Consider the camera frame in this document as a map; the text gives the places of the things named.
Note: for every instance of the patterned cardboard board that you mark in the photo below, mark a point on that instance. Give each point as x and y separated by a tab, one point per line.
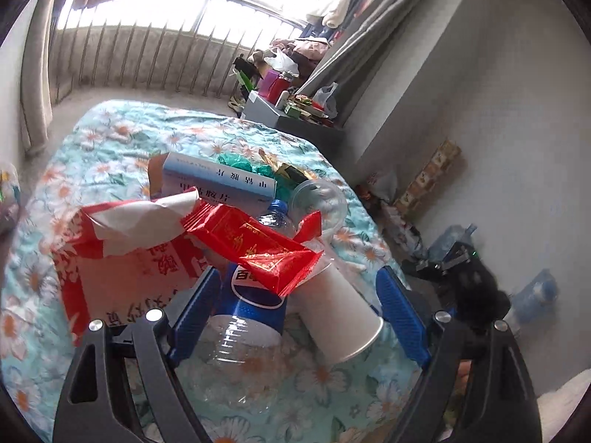
434	175

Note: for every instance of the clutter of bags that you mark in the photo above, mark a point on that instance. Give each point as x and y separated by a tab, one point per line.
388	203

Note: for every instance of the clear blue plastic bottle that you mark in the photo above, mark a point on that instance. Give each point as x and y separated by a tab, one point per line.
533	295

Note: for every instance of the metal balcony railing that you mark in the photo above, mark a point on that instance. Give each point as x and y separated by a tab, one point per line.
152	60

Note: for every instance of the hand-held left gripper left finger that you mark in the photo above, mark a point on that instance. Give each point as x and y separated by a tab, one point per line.
198	314

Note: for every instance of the pink box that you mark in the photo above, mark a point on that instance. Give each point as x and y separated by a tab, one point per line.
266	84

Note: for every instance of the gold snack wrapper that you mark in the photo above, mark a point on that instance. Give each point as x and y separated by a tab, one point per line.
288	171

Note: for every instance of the grey storage box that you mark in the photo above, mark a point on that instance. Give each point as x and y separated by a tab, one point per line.
263	113

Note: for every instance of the small white plastic bag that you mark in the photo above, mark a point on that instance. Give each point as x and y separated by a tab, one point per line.
328	97

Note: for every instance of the floral turquoise blanket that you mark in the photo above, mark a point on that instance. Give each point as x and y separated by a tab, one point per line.
115	157

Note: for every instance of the blue label plastic bottle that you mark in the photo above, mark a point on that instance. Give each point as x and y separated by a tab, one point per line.
240	346

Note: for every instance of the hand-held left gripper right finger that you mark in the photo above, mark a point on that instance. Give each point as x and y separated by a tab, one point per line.
401	318

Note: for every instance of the white plastic trash bag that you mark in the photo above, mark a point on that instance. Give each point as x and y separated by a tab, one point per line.
8	203

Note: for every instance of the red tissue pack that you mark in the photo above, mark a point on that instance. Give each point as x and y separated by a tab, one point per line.
138	277

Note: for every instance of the grey curtain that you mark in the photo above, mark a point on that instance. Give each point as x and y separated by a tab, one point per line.
369	32

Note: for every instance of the large white plastic bag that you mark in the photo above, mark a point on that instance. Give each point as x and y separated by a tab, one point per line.
279	59

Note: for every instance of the hanging clothes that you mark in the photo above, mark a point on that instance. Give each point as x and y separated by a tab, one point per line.
337	2

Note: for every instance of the beige curtain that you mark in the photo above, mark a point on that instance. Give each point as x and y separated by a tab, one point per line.
39	83

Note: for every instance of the clear plastic cup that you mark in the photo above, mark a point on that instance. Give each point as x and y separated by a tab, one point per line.
323	203

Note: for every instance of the light blue medicine box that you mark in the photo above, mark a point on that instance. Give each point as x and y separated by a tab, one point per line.
217	184

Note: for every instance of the red snack wrapper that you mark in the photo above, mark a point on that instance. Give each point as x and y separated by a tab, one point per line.
249	244

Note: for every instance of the pile of clothes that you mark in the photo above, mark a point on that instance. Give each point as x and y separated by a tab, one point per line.
307	48

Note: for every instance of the pile of colourful packets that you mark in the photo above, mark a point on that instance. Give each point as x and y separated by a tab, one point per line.
307	107

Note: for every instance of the white paper cup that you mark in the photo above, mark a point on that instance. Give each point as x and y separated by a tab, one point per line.
337	314

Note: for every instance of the clear water jug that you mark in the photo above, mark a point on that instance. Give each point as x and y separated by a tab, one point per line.
455	240

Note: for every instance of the green and black bag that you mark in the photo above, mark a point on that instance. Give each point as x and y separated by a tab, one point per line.
244	74

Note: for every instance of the green plastic bag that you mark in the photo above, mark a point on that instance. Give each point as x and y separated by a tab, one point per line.
235	162

